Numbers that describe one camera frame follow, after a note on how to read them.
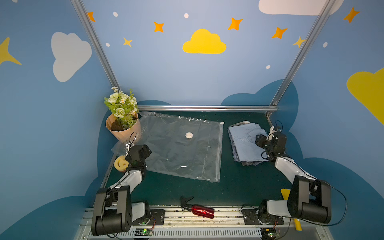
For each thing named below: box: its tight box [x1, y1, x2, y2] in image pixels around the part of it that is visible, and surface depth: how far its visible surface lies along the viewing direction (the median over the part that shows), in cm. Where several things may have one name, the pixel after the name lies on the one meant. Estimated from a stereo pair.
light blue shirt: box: [228, 123, 269, 162], surface depth 101 cm
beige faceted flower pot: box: [106, 113, 142, 144], surface depth 93 cm
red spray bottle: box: [180, 195, 215, 219], surface depth 75 cm
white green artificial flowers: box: [104, 86, 139, 129], surface depth 89 cm
